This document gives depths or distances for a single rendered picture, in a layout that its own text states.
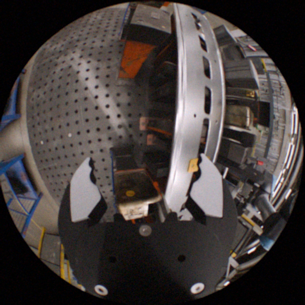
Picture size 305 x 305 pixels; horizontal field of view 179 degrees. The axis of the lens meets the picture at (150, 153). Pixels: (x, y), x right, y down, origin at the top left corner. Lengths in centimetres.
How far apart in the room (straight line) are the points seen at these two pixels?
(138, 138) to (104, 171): 24
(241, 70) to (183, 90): 26
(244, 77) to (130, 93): 46
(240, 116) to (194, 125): 18
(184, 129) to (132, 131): 31
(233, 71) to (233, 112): 15
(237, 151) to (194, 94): 25
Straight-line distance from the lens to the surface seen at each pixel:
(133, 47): 29
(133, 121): 47
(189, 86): 23
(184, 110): 21
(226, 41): 62
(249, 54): 482
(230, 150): 40
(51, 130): 57
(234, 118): 35
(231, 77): 40
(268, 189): 83
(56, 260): 316
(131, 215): 20
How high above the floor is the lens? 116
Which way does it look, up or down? 61 degrees down
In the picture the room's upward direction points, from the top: 133 degrees clockwise
